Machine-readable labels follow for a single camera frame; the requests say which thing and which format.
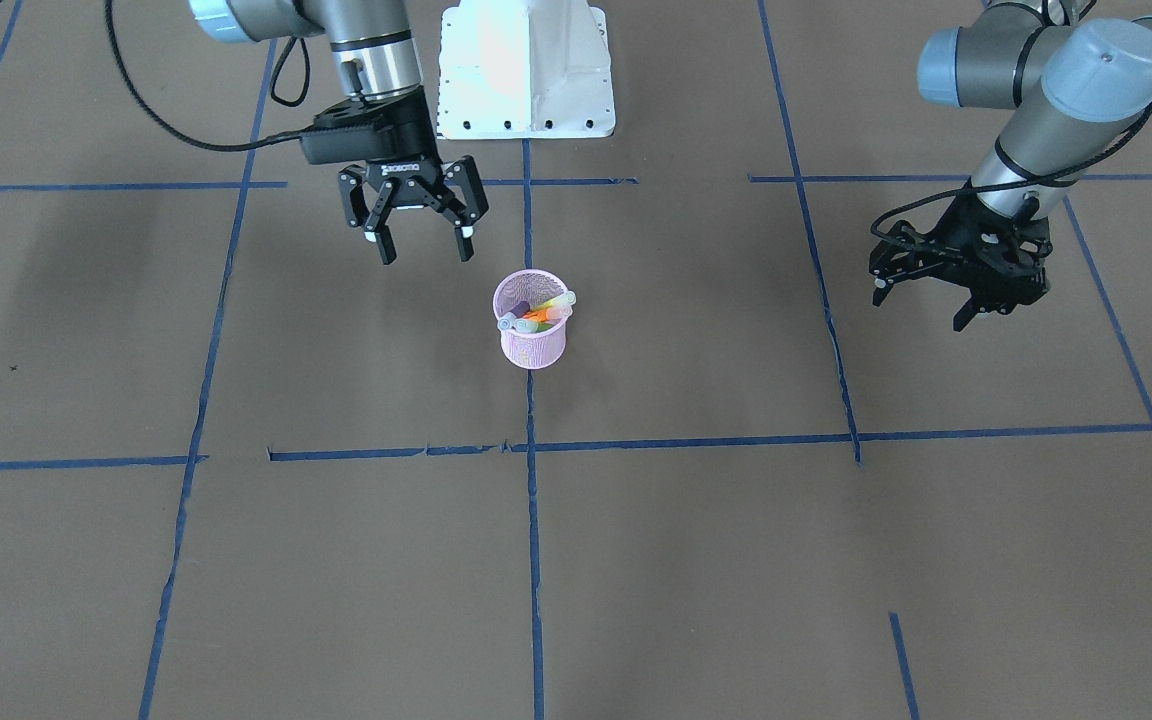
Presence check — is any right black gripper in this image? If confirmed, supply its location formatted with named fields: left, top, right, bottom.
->
left=332, top=88, right=490, bottom=266

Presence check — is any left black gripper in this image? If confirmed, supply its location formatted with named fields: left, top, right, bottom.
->
left=872, top=192, right=1052, bottom=332

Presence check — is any purple highlighter pen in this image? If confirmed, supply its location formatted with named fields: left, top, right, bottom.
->
left=497, top=301, right=532, bottom=331

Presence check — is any yellow highlighter pen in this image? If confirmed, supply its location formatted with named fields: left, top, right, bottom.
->
left=532, top=291, right=576, bottom=313

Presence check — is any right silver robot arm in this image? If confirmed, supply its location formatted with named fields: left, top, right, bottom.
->
left=189, top=1, right=488, bottom=264

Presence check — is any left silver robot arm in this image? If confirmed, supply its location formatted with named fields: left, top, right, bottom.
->
left=867, top=1, right=1152, bottom=331

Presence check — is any pink mesh pen holder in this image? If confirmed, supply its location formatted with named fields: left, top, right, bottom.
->
left=492, top=270, right=576, bottom=370

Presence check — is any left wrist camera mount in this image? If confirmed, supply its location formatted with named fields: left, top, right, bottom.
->
left=867, top=222, right=950, bottom=290

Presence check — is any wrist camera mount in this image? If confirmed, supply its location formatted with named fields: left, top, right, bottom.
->
left=867, top=222, right=950, bottom=290
left=298, top=123, right=376, bottom=165

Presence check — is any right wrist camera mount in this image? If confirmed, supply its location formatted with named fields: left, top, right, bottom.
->
left=298, top=123, right=376, bottom=165

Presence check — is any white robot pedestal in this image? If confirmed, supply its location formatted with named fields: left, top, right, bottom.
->
left=435, top=1, right=617, bottom=141

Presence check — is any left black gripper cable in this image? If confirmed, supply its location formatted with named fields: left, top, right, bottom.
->
left=867, top=0, right=1152, bottom=247

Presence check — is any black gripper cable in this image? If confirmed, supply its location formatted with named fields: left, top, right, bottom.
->
left=867, top=0, right=1152, bottom=247
left=104, top=0, right=367, bottom=153

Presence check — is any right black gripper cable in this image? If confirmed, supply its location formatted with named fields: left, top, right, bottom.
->
left=104, top=0, right=367, bottom=153

